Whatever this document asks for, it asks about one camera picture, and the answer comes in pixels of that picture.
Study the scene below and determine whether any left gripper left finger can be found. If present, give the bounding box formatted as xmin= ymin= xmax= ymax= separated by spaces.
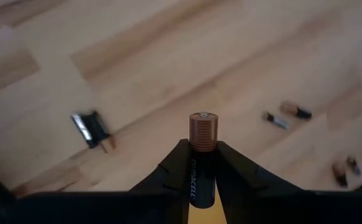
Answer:
xmin=129 ymin=139 xmax=191 ymax=224

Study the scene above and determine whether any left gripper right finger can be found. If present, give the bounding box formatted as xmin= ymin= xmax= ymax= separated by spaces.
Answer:
xmin=215 ymin=141 xmax=303 ymax=224

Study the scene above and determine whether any silver black-tipped battery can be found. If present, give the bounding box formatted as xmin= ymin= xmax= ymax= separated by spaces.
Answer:
xmin=70 ymin=112 xmax=94 ymax=142
xmin=262 ymin=111 xmax=290 ymax=131

